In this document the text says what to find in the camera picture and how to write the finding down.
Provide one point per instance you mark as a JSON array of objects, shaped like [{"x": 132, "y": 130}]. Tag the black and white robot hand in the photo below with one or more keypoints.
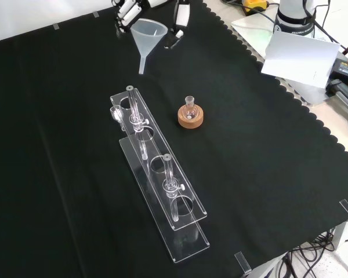
[{"x": 182, "y": 14}]

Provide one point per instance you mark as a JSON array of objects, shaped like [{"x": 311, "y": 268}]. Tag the translucent plastic funnel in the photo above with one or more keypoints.
[{"x": 146, "y": 34}]

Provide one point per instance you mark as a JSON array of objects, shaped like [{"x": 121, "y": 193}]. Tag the clear round-bottom glass flask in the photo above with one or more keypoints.
[{"x": 189, "y": 111}]

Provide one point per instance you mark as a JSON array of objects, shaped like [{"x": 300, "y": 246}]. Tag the clear acrylic funnel stand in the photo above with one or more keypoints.
[{"x": 162, "y": 185}]

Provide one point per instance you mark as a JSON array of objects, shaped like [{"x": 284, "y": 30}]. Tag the yellow stop button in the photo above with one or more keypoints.
[{"x": 255, "y": 5}]

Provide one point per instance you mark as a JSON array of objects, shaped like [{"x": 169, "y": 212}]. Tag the small clear glass vessel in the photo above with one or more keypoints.
[{"x": 116, "y": 113}]

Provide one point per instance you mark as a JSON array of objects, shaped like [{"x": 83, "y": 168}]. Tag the white board sheet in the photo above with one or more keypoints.
[{"x": 301, "y": 58}]

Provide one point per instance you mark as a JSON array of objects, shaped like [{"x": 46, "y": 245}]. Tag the black table cloth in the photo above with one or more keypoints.
[{"x": 75, "y": 144}]

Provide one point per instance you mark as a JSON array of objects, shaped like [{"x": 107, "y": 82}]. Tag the black power adapter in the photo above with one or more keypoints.
[{"x": 346, "y": 71}]

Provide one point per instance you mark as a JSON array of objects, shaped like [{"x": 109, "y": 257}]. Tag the grey metal base plate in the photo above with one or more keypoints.
[{"x": 249, "y": 27}]

